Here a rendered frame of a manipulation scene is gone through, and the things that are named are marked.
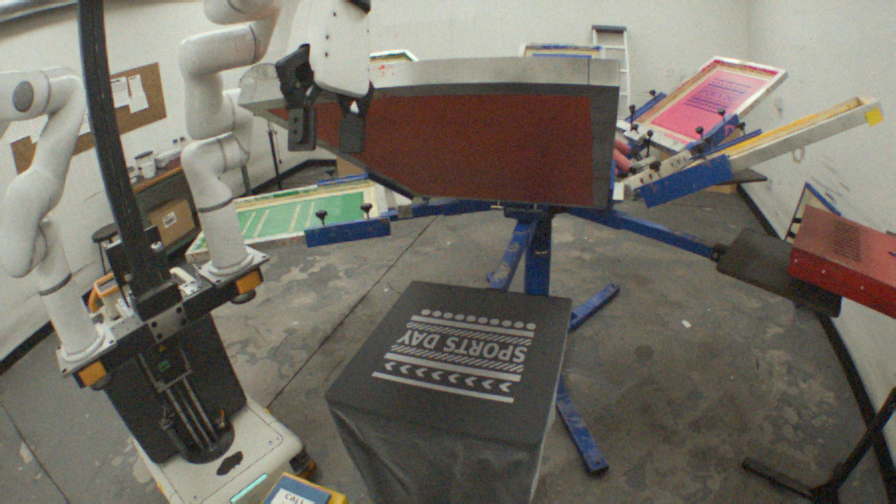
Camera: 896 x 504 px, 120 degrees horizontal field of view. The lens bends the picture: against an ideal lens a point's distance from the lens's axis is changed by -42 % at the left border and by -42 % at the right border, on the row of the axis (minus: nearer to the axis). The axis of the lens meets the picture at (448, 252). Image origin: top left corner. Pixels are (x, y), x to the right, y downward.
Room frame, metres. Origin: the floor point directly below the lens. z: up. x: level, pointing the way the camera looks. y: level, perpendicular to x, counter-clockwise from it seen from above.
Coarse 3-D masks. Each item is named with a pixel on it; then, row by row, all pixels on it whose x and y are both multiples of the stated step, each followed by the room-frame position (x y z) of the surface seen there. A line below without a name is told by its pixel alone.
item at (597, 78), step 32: (384, 64) 0.62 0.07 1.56; (416, 64) 0.60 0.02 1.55; (448, 64) 0.58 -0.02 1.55; (480, 64) 0.57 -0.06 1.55; (512, 64) 0.55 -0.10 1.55; (544, 64) 0.54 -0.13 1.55; (576, 64) 0.52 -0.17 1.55; (608, 64) 0.51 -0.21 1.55; (256, 96) 0.69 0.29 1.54; (384, 96) 0.63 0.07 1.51; (576, 96) 0.54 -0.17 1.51; (608, 96) 0.52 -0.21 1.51; (608, 128) 0.61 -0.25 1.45; (352, 160) 0.98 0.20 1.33; (608, 160) 0.74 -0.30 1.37; (416, 192) 1.25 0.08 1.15; (608, 192) 0.94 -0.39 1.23
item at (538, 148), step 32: (416, 96) 0.62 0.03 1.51; (448, 96) 0.60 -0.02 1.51; (480, 96) 0.59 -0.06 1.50; (512, 96) 0.57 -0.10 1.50; (544, 96) 0.56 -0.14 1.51; (448, 128) 0.72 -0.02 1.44; (480, 128) 0.70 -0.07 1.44; (512, 128) 0.68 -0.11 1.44; (544, 128) 0.66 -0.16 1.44; (576, 128) 0.63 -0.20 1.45; (480, 160) 0.86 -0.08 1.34; (512, 160) 0.83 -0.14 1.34; (544, 160) 0.80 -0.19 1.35; (576, 160) 0.77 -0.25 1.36; (512, 192) 1.09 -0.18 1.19; (544, 192) 1.04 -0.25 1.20; (576, 192) 0.99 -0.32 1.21
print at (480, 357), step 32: (416, 320) 0.89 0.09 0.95; (448, 320) 0.88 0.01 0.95; (480, 320) 0.87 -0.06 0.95; (512, 320) 0.86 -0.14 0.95; (416, 352) 0.77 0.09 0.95; (448, 352) 0.76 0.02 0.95; (480, 352) 0.75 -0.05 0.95; (512, 352) 0.74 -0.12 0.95; (416, 384) 0.66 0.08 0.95; (448, 384) 0.66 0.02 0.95; (480, 384) 0.65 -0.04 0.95; (512, 384) 0.64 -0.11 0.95
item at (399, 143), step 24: (336, 120) 0.74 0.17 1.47; (384, 120) 0.72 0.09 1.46; (408, 120) 0.71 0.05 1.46; (336, 144) 0.88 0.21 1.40; (384, 144) 0.84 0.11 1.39; (408, 144) 0.83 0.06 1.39; (432, 144) 0.81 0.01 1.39; (384, 168) 1.02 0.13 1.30; (408, 168) 1.00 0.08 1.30; (432, 168) 0.97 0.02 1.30; (456, 168) 0.95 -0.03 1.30; (432, 192) 1.23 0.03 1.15; (456, 192) 1.18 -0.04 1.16; (480, 192) 1.14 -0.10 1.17
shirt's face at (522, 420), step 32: (416, 288) 1.04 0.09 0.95; (448, 288) 1.03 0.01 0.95; (480, 288) 1.02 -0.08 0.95; (384, 320) 0.90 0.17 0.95; (544, 320) 0.85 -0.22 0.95; (384, 352) 0.77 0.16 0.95; (544, 352) 0.73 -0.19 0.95; (352, 384) 0.67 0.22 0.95; (384, 384) 0.67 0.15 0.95; (544, 384) 0.63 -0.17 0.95; (416, 416) 0.57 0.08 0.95; (448, 416) 0.57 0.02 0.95; (480, 416) 0.56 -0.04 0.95; (512, 416) 0.55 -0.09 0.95; (544, 416) 0.54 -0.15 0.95
